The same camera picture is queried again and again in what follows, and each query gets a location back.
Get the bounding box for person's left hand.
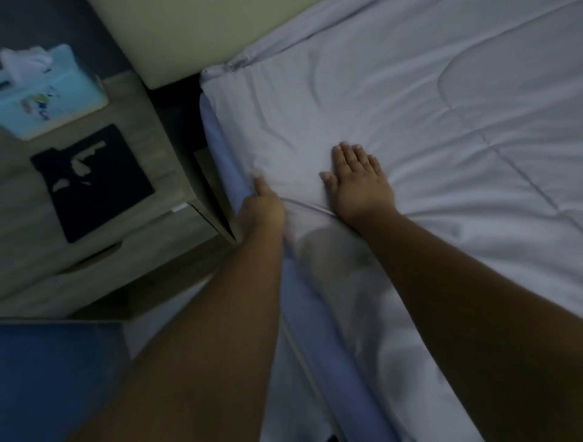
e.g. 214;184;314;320
234;174;286;238

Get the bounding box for person's right hand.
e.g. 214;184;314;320
319;141;397;225

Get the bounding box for white quilted comforter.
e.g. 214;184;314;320
199;0;583;442

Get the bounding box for person's left forearm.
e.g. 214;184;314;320
68;224;286;442

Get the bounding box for person's right forearm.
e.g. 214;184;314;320
348;210;583;442

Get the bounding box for wooden nightstand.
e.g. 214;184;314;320
0;70;238;320

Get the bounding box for black square mat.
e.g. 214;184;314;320
29;123;157;245

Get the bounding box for blue fitted bed sheet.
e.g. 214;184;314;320
199;93;402;442

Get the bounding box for cream padded headboard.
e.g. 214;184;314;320
88;0;329;90

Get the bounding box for light blue tissue box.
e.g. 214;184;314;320
0;44;110;141

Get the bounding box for white tissue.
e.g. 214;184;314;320
0;46;54;86

